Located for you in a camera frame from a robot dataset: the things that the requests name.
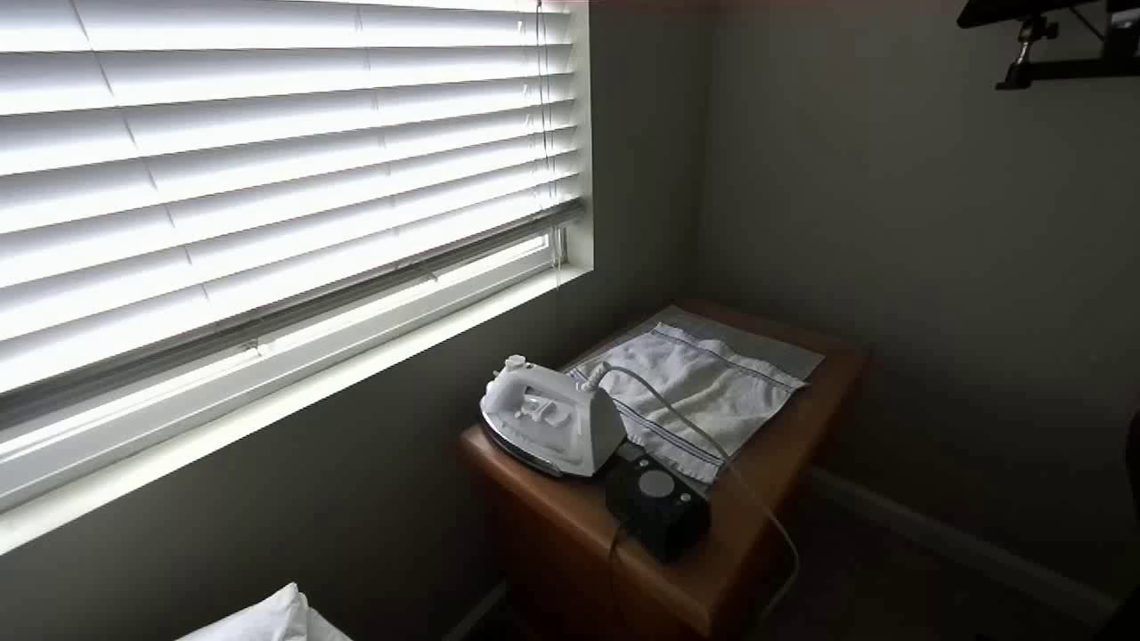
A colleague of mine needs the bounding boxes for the wooden side table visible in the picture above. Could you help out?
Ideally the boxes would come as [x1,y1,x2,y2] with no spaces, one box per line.
[460,303,866,641]

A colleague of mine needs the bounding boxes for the white bed sheet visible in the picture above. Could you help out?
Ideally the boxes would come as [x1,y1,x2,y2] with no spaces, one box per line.
[179,585,352,641]

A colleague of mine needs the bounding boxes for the white iron power cord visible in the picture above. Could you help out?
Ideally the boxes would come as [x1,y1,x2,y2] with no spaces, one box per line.
[589,360,804,629]

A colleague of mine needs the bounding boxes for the white pressing iron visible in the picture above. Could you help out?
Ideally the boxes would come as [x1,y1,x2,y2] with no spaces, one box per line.
[480,356,626,476]

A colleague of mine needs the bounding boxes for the white window blinds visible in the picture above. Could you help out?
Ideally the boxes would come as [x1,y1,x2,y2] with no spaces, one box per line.
[0,0,595,553]

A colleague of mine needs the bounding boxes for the grey woven placemat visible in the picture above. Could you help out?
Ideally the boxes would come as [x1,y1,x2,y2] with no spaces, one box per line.
[571,305,822,485]

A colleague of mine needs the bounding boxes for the white striped towel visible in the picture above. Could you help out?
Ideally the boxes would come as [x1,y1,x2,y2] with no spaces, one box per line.
[571,322,803,452]

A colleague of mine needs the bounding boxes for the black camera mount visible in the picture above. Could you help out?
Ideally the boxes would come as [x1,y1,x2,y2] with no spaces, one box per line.
[955,0,1140,92]

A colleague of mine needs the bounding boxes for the black alarm clock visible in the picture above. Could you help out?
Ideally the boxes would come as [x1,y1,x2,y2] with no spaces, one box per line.
[607,446,713,562]

